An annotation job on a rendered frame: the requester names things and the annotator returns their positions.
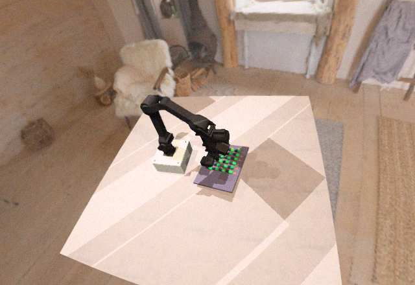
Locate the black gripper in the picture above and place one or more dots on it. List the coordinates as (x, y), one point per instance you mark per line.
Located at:
(210, 158)

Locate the lavender switch panel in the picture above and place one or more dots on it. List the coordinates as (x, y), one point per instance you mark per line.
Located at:
(225, 172)

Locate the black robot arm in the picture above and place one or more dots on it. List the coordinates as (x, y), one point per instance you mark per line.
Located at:
(198, 123)

